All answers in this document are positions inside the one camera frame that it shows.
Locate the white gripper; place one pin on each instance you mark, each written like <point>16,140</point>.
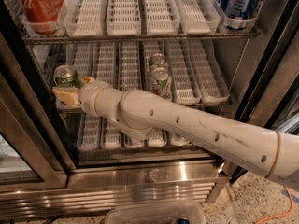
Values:
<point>88,97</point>

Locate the green soda can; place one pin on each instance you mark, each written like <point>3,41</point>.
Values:
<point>66,76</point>

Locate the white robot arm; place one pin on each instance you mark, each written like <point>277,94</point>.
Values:
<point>137,113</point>

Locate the white floral can front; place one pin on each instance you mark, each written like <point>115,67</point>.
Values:
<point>160,83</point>

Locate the silver can behind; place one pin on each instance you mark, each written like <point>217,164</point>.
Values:
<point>157,60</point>

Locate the red cola can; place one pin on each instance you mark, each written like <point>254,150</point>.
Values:
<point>42,15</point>

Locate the stainless steel fridge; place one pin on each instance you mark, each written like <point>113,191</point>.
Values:
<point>61,164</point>

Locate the fridge door right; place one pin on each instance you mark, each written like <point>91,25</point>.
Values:
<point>265,83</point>

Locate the clear plastic bin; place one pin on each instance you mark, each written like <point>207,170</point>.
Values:
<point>176,212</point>

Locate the top wire shelf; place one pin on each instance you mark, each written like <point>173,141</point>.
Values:
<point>44,40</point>

